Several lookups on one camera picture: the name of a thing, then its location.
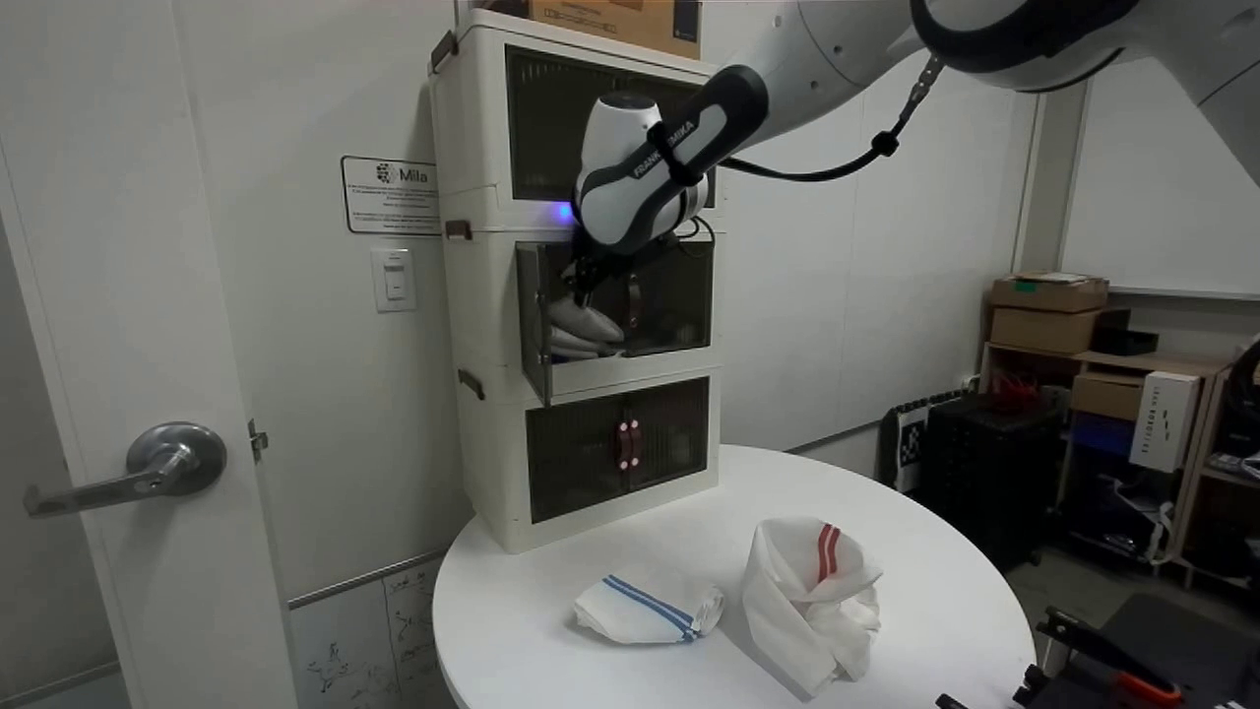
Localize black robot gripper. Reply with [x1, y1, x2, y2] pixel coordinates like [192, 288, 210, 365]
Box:
[564, 247, 639, 301]

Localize blue striped white towel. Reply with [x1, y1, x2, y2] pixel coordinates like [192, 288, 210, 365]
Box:
[569, 572, 725, 646]

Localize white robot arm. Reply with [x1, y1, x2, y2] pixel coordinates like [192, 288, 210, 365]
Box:
[568, 0, 1260, 297]

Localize folded towels in cabinet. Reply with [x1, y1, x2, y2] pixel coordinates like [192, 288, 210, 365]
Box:
[546, 301, 626, 364]

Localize white three-tier storage cabinet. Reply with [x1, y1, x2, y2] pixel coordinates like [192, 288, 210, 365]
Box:
[427, 11, 720, 550]

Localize cardboard box on cabinet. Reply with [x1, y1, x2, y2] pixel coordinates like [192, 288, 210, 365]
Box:
[526, 0, 702, 59]

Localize red striped white towel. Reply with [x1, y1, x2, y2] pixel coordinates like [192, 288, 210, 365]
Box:
[740, 517, 882, 701]

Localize black cube container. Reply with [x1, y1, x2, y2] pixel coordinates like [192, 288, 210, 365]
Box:
[916, 399, 1064, 572]

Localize cardboard box on shelf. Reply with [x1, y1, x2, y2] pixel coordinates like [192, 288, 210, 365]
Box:
[987, 274, 1111, 355]

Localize white door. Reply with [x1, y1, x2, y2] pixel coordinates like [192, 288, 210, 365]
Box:
[0, 0, 294, 709]

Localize white round table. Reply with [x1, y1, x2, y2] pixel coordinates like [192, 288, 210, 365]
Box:
[433, 446, 1035, 709]

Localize white product box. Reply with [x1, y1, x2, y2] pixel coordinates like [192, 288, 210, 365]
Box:
[1128, 372, 1202, 471]

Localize wooden storage shelf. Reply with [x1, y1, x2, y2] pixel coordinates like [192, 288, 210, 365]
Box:
[985, 347, 1257, 592]

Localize black and red tool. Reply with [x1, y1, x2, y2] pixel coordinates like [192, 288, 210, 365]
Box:
[1011, 616, 1187, 709]

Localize white wall switch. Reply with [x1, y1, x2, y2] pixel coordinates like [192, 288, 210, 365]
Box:
[374, 247, 413, 316]

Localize wall sign plaque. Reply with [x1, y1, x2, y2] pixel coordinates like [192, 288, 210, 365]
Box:
[337, 152, 442, 235]

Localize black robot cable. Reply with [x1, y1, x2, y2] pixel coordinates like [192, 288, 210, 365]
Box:
[715, 53, 951, 190]

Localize silver door lever handle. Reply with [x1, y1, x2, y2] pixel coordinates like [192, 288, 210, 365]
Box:
[23, 423, 228, 517]

